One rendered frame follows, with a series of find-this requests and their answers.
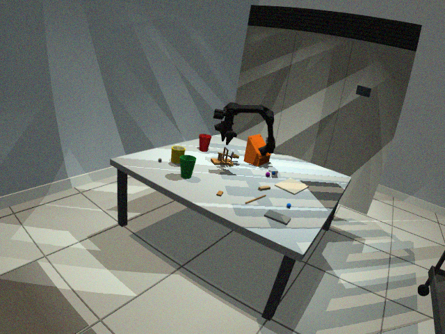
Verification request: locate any green cup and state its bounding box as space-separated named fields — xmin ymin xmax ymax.
xmin=180 ymin=155 xmax=196 ymax=179

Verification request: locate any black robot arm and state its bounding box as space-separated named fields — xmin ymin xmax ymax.
xmin=213 ymin=102 xmax=275 ymax=156

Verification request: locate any yellow mug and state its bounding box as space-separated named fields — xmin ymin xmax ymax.
xmin=171 ymin=145 xmax=185 ymax=165

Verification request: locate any dark red cup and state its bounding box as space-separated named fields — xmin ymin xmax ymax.
xmin=199 ymin=134 xmax=211 ymax=152

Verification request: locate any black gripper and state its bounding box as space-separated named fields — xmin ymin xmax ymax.
xmin=220 ymin=121 xmax=237 ymax=145

